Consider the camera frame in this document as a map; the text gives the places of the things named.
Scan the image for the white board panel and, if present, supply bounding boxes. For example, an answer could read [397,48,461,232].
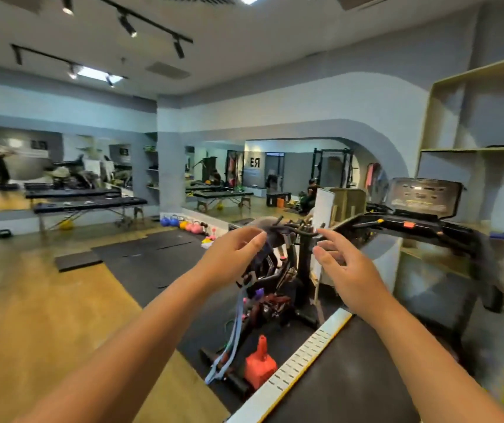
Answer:
[311,188,336,230]

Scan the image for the large wall mirror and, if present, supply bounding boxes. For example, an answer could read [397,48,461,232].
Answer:
[184,138,367,227]

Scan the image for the ceiling air vent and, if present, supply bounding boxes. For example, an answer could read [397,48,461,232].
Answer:
[145,61,191,80]

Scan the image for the row of coloured kettlebells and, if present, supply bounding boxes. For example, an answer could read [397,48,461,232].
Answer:
[159,213,218,243]

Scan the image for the black massage table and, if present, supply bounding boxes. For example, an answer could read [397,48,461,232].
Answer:
[25,187,123,201]
[33,197,148,231]

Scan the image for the black equipment rack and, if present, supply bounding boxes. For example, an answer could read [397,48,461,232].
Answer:
[199,216,327,395]

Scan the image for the person's right forearm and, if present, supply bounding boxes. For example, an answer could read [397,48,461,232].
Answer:
[352,297,504,423]

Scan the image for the person's right hand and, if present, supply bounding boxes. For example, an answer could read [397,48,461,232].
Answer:
[311,228,394,320]

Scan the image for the light blue resistance band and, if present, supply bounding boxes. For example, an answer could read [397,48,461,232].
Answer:
[204,277,253,386]

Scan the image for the dark grey resistance strap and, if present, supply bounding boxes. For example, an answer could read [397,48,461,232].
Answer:
[241,218,299,282]

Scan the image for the person's left hand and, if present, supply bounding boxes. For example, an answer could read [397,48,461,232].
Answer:
[191,226,268,297]

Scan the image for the black ceiling track light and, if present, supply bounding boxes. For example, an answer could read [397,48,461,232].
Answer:
[60,0,194,60]
[11,43,126,89]

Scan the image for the yellow wooden wall shelf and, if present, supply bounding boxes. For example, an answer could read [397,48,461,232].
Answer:
[399,52,504,278]

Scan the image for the red kettlebell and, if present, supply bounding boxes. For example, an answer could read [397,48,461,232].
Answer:
[243,335,278,391]

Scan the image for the black treadmill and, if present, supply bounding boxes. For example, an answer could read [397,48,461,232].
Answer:
[227,177,504,423]

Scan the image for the small black floor mat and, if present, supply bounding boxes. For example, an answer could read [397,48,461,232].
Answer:
[54,250,103,273]

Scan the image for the person's left forearm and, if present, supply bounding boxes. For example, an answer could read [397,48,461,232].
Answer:
[14,275,217,423]

